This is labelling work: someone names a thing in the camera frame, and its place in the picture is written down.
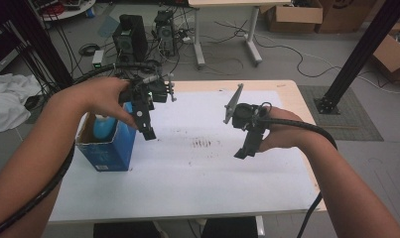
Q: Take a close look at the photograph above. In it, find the open cardboard box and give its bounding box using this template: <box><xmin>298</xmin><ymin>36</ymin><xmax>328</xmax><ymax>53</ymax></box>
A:
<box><xmin>266</xmin><ymin>0</ymin><xmax>325</xmax><ymax>34</ymax></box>

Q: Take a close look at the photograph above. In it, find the black computer tower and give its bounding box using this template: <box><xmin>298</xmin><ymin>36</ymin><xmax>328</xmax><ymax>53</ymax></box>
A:
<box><xmin>112</xmin><ymin>14</ymin><xmax>150</xmax><ymax>63</ymax></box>

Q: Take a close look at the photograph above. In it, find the large cardboard box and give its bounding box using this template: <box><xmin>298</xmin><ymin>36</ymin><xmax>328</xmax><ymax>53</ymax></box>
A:
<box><xmin>315</xmin><ymin>0</ymin><xmax>378</xmax><ymax>34</ymax></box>

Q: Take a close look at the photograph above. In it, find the blue cardboard box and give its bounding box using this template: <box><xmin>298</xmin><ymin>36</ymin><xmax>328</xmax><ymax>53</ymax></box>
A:
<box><xmin>74</xmin><ymin>101</ymin><xmax>138</xmax><ymax>173</ymax></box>

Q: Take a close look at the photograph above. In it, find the black metal post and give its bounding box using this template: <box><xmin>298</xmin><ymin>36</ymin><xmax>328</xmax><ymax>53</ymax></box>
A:
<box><xmin>314</xmin><ymin>0</ymin><xmax>400</xmax><ymax>115</ymax></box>

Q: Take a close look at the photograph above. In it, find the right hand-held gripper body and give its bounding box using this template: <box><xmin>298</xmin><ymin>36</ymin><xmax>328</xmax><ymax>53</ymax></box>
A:
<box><xmin>222</xmin><ymin>82</ymin><xmax>273</xmax><ymax>134</ymax></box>

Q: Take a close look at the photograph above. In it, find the person's right hand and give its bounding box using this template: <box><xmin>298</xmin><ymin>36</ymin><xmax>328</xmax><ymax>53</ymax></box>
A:
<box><xmin>256</xmin><ymin>105</ymin><xmax>309</xmax><ymax>154</ymax></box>

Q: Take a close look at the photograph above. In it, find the black floor cable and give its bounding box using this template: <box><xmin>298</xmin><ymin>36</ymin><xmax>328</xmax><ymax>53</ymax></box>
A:
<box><xmin>213</xmin><ymin>19</ymin><xmax>342</xmax><ymax>79</ymax></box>

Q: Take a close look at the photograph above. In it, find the white desk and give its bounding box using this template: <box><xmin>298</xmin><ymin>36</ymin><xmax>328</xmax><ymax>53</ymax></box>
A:
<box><xmin>187</xmin><ymin>0</ymin><xmax>293</xmax><ymax>69</ymax></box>

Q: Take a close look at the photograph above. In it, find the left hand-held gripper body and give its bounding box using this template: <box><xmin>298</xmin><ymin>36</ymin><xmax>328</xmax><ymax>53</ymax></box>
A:
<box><xmin>117</xmin><ymin>72</ymin><xmax>178</xmax><ymax>112</ymax></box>

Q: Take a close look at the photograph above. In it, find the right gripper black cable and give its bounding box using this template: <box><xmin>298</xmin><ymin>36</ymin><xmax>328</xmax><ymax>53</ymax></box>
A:
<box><xmin>258</xmin><ymin>101</ymin><xmax>338</xmax><ymax>238</ymax></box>

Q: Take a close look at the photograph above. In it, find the blue plastic bottle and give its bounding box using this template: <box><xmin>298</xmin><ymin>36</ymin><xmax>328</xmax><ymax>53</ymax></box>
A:
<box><xmin>92</xmin><ymin>113</ymin><xmax>119</xmax><ymax>140</ymax></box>

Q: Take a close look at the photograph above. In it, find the cardboard box with items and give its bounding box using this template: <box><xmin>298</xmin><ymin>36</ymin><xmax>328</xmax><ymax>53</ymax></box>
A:
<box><xmin>372</xmin><ymin>23</ymin><xmax>400</xmax><ymax>83</ymax></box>

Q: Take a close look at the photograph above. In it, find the round white table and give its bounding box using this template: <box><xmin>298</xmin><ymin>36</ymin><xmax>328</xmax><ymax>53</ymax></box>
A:
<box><xmin>28</xmin><ymin>0</ymin><xmax>97</xmax><ymax>23</ymax></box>

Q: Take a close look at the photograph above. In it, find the small white device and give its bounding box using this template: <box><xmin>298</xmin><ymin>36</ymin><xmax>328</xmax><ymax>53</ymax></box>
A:
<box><xmin>91</xmin><ymin>49</ymin><xmax>105</xmax><ymax>69</ymax></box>

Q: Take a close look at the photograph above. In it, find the grey metal frame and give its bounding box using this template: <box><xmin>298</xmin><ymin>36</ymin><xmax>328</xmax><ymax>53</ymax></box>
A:
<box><xmin>0</xmin><ymin>28</ymin><xmax>23</xmax><ymax>75</ymax></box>

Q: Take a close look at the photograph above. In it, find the black metal stand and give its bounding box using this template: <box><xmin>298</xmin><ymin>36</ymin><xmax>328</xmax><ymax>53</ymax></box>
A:
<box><xmin>0</xmin><ymin>0</ymin><xmax>74</xmax><ymax>88</ymax></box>

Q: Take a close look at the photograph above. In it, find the person's left hand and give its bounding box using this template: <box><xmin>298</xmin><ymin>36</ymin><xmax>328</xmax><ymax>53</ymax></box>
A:
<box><xmin>50</xmin><ymin>76</ymin><xmax>139</xmax><ymax>130</ymax></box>

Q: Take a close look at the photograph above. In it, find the grey computer tower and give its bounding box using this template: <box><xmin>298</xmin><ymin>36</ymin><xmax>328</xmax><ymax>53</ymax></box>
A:
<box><xmin>153</xmin><ymin>9</ymin><xmax>178</xmax><ymax>58</ymax></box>

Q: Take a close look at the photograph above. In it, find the grey floor mat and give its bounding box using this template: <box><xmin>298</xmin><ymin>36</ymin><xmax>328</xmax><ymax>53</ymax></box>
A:
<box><xmin>298</xmin><ymin>84</ymin><xmax>385</xmax><ymax>142</ymax></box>

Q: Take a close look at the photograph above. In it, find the white cloth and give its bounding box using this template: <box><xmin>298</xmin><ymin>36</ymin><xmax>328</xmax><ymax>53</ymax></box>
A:
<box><xmin>0</xmin><ymin>72</ymin><xmax>43</xmax><ymax>133</ymax></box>

